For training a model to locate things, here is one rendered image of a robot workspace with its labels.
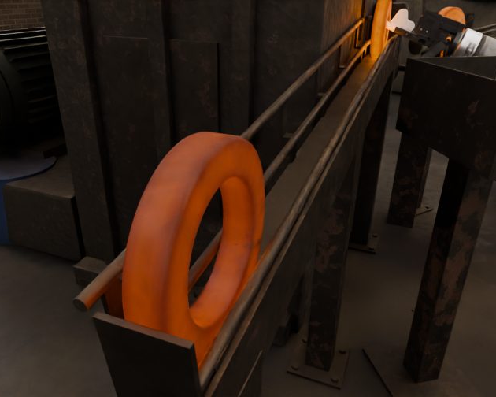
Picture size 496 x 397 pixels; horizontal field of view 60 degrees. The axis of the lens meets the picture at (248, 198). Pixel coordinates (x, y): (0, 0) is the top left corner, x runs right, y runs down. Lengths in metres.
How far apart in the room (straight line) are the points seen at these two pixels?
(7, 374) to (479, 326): 1.22
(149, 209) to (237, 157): 0.09
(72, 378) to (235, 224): 0.83
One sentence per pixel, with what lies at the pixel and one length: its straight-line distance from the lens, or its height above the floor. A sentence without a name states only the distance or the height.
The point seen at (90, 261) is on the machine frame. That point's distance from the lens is 1.43.
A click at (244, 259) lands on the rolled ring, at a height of 0.60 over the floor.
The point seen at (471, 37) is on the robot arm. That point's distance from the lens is 1.33.
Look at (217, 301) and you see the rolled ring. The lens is 0.40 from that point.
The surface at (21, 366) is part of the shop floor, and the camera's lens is 1.25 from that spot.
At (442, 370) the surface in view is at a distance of 1.22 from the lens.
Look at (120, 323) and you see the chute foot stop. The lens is 0.30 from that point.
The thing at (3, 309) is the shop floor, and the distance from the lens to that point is 1.45.
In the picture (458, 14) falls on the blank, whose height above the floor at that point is 0.76.
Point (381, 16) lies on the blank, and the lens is 1.29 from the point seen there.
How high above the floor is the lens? 0.83
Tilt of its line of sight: 26 degrees down
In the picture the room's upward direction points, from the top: 1 degrees clockwise
